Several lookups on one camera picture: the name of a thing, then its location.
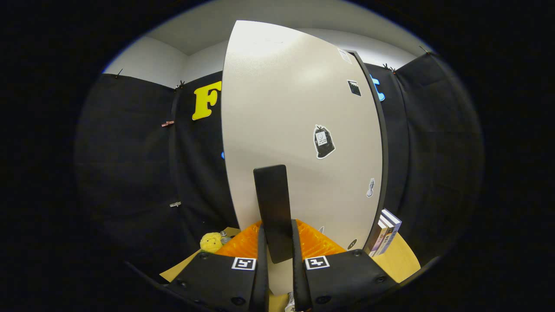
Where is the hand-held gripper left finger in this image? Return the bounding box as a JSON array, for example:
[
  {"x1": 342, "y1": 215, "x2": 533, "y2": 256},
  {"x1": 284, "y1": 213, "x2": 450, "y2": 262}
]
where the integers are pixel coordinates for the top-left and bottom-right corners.
[{"x1": 165, "y1": 221, "x2": 269, "y2": 312}]

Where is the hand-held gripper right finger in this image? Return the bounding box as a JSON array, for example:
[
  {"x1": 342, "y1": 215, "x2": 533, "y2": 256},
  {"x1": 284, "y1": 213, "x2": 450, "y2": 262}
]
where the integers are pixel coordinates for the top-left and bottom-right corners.
[{"x1": 291, "y1": 219, "x2": 397, "y2": 312}]

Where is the black door handle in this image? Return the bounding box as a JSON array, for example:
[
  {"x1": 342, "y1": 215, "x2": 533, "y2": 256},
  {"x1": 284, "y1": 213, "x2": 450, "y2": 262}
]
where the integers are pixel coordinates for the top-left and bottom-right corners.
[{"x1": 254, "y1": 165, "x2": 293, "y2": 264}]

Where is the grey shoe cabinet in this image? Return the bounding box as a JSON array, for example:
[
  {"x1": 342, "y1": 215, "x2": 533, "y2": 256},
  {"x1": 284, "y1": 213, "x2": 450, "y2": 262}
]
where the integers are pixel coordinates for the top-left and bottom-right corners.
[{"x1": 349, "y1": 50, "x2": 389, "y2": 253}]

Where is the yellow plush toy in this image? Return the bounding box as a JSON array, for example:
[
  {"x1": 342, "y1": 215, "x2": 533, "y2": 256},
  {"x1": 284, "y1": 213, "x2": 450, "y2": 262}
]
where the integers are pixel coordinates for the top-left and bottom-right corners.
[{"x1": 200, "y1": 232, "x2": 223, "y2": 254}]

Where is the black backdrop cloth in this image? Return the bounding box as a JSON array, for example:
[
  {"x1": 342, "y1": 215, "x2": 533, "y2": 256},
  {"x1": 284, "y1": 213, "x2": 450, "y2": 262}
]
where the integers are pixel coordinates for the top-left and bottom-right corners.
[{"x1": 74, "y1": 52, "x2": 484, "y2": 278}]

